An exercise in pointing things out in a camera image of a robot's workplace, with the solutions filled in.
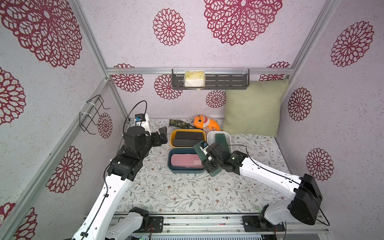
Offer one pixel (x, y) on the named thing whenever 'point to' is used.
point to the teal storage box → (175, 170)
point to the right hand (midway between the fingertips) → (206, 159)
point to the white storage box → (211, 138)
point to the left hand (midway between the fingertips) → (157, 130)
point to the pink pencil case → (190, 160)
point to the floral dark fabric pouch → (180, 124)
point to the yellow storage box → (172, 135)
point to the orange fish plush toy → (202, 121)
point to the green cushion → (255, 110)
